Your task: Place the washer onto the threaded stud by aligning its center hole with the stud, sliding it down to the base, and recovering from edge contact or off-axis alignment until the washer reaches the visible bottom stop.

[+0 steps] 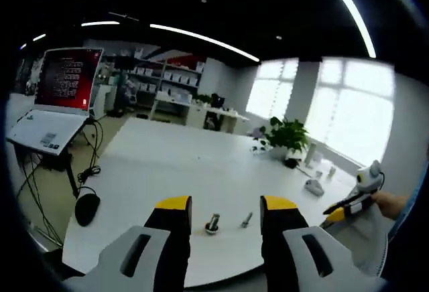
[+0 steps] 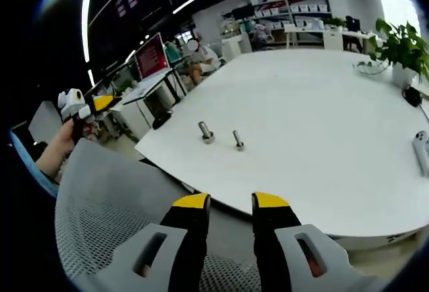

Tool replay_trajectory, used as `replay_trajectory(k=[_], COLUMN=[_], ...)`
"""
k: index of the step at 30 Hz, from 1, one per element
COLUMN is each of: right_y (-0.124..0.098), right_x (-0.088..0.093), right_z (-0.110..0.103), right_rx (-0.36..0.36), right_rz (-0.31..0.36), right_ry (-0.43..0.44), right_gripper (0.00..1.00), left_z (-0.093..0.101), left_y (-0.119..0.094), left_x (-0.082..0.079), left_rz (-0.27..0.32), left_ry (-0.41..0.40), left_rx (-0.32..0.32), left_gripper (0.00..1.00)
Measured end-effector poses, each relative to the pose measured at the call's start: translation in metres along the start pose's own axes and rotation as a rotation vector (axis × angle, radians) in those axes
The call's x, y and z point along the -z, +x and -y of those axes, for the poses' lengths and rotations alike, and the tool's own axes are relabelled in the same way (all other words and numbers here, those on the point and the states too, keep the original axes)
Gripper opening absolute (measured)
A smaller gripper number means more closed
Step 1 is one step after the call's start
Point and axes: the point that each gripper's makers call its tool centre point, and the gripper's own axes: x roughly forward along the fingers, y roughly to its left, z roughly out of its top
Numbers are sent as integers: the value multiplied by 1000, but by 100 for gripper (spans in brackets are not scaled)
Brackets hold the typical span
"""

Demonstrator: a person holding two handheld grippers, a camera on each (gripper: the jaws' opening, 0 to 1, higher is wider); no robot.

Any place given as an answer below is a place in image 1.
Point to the white office desk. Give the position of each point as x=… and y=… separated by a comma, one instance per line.
x=218, y=114

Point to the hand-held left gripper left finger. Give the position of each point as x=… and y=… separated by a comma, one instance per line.
x=171, y=228

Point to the white storage shelf with bins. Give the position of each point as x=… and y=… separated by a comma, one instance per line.
x=167, y=77

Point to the black laptop stand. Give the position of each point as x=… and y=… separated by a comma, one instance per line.
x=69, y=171

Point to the white laptop with red screen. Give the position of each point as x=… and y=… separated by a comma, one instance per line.
x=63, y=77

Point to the small black device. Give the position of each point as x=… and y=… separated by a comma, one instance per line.
x=291, y=163

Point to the large threaded stud bolt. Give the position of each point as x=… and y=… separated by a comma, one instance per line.
x=214, y=220

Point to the ceiling light strip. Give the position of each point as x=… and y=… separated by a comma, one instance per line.
x=204, y=41
x=350, y=10
x=100, y=23

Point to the bright window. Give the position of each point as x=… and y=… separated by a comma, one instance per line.
x=355, y=111
x=276, y=87

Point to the black computer mouse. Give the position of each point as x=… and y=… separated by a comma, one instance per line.
x=87, y=210

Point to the white bottle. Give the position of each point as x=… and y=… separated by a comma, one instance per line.
x=311, y=154

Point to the person's right hand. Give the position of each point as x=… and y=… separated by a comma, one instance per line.
x=385, y=202

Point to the small threaded stud bolt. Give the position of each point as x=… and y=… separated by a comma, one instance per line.
x=247, y=219

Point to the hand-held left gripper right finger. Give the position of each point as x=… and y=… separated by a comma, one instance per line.
x=281, y=228

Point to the large dark washer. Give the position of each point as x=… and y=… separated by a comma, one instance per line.
x=207, y=227

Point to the grey mesh office chair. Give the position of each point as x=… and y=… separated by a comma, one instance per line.
x=372, y=238

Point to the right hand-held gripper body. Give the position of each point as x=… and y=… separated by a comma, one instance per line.
x=367, y=176

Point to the grey white device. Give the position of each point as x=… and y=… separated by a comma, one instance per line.
x=315, y=187

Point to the green potted plant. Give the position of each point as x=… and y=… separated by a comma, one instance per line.
x=288, y=134

